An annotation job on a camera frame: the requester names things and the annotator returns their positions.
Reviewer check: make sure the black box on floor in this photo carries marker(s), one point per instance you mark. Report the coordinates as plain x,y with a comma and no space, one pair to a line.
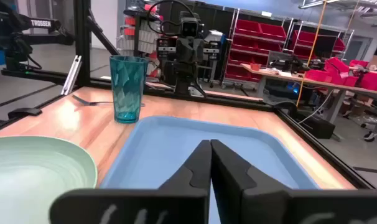
316,126

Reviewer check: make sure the pale green plate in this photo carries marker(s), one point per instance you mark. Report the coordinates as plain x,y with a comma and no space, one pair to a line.
26,174

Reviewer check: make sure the silver metal bracket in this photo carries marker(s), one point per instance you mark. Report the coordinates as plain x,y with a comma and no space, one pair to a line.
71,74

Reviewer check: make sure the black aluminium table frame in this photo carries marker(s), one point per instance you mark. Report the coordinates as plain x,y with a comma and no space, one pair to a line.
82,46

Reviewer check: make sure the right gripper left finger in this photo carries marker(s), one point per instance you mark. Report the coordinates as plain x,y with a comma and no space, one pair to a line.
176,202

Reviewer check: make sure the red plastic bin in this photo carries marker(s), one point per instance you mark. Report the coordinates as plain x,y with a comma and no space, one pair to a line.
336,65
347,80
375,81
317,75

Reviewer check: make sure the small parts drawer cabinet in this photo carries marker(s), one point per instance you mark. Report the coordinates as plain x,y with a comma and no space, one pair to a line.
145,40

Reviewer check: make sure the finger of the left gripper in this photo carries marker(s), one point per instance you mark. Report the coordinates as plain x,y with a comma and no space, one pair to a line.
211,46
166,46

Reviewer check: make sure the iridescent metal fork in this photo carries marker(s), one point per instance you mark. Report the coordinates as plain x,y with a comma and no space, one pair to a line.
82,101

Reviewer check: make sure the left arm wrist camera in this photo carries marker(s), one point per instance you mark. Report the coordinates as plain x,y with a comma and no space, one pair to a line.
190,28

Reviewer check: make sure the teal translucent plastic cup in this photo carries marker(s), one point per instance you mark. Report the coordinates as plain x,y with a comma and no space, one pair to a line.
127,90

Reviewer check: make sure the blue plastic tray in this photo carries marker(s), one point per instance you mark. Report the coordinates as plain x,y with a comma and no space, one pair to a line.
163,149

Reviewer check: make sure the black clamp on frame rail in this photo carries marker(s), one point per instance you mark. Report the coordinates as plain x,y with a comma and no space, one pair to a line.
25,112

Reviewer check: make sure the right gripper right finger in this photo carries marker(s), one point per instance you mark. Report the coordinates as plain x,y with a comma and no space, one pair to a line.
254,202

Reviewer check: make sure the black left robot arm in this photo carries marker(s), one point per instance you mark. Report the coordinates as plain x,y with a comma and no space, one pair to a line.
183,81

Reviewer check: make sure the black monitor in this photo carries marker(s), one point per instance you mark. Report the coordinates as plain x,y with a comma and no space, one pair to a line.
327,46

